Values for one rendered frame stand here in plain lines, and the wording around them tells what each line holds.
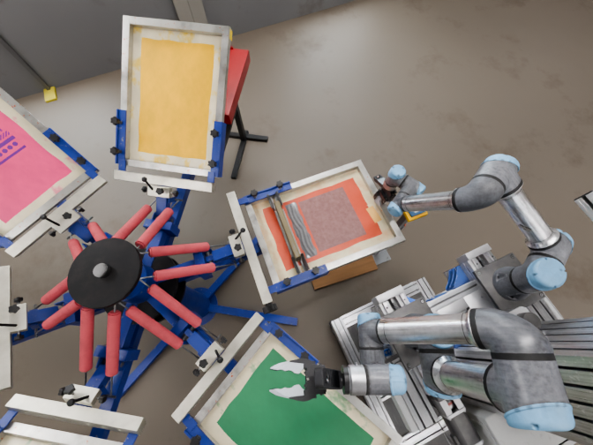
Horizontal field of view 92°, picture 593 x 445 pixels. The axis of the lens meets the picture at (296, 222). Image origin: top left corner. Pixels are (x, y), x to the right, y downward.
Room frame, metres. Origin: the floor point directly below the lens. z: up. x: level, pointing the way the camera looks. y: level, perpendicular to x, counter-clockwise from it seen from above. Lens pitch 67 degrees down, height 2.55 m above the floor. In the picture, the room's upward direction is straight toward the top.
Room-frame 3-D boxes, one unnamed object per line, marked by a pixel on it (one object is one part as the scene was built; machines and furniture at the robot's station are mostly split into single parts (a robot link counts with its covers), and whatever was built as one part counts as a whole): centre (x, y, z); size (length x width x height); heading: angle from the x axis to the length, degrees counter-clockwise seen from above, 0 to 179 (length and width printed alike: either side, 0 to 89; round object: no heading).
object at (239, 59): (1.69, 0.62, 1.06); 0.61 x 0.46 x 0.12; 171
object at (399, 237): (0.67, -0.15, 0.98); 0.79 x 0.58 x 0.04; 111
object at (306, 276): (0.32, -0.03, 0.98); 0.30 x 0.05 x 0.07; 111
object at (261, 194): (0.84, 0.17, 0.98); 0.30 x 0.05 x 0.07; 111
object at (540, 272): (0.25, -0.96, 1.42); 0.13 x 0.12 x 0.14; 141
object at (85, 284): (0.28, 0.83, 0.67); 0.40 x 0.40 x 1.35
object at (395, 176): (0.78, -0.50, 1.29); 0.09 x 0.08 x 0.11; 51
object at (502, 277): (0.24, -0.95, 1.31); 0.15 x 0.15 x 0.10
